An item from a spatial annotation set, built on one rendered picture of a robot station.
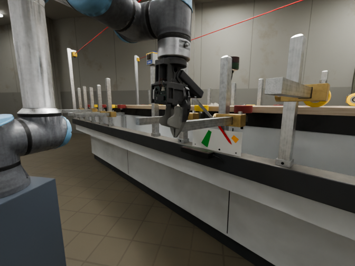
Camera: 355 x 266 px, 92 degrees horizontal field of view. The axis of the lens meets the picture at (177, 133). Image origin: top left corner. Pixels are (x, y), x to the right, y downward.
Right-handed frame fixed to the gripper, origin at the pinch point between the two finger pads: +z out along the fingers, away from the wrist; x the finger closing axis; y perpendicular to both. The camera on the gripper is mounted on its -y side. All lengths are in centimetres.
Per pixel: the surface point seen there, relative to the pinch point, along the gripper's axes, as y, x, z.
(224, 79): -29.8, -3.7, -19.8
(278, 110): -46.6, 12.9, -7.8
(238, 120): -29.7, 3.9, -3.4
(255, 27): -392, -156, -201
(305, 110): -47, 22, -8
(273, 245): -55, 15, 60
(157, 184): -54, -82, 63
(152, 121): -7.6, -23.6, -1.6
